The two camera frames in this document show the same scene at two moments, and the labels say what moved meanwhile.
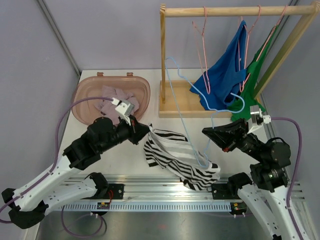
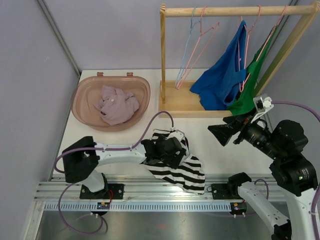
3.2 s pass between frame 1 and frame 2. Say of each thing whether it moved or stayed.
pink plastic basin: stayed
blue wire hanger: moved
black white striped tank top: moved
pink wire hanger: moved
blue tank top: stayed
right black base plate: stayed
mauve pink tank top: stayed
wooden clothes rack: stayed
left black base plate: stayed
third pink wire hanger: stayed
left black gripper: moved
